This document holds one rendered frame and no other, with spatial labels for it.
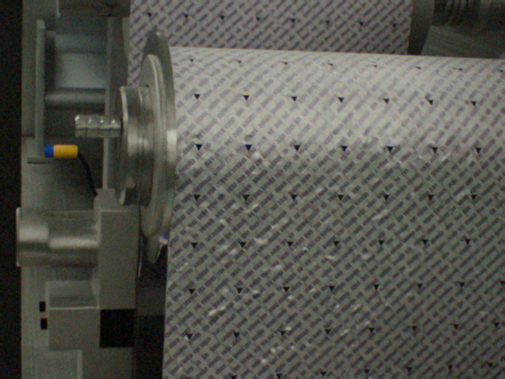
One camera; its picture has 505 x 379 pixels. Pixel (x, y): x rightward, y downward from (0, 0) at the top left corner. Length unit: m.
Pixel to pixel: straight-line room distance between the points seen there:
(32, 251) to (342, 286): 0.20
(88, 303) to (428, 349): 0.23
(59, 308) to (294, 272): 0.16
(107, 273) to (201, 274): 0.09
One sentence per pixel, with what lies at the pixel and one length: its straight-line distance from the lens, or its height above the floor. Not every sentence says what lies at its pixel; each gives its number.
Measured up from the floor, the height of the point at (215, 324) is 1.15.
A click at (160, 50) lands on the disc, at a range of 0.59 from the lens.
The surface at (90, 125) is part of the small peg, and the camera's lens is 0.61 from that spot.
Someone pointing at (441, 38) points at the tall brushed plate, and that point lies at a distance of 1.02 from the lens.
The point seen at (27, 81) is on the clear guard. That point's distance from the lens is 1.61.
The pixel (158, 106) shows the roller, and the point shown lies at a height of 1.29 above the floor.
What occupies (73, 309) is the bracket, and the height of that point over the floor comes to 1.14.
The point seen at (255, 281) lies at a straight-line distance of 0.61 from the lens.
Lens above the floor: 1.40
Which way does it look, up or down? 16 degrees down
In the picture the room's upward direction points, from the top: 4 degrees clockwise
